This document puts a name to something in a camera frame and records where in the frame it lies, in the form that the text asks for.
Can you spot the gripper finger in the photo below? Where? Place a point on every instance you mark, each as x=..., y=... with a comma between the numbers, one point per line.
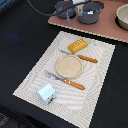
x=80, y=10

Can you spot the tan round plate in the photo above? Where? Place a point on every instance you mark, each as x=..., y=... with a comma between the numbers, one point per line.
x=69, y=66

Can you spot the light blue milk carton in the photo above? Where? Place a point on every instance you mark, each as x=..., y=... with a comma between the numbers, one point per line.
x=46, y=93

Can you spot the beige woven placemat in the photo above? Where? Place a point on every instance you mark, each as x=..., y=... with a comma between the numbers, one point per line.
x=72, y=105

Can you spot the cream bowl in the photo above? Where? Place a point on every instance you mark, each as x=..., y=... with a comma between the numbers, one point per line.
x=122, y=14

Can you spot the wooden handled fork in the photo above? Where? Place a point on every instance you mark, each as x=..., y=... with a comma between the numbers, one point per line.
x=69, y=82

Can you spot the large grey pot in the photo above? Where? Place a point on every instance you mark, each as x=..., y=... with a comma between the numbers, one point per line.
x=91, y=13

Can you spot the small grey saucepan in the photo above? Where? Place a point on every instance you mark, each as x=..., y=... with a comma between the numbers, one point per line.
x=65, y=10

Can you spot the yellow bread loaf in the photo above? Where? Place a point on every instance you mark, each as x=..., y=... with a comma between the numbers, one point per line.
x=77, y=46

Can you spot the wooden handled knife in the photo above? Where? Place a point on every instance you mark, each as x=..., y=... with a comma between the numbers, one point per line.
x=80, y=56

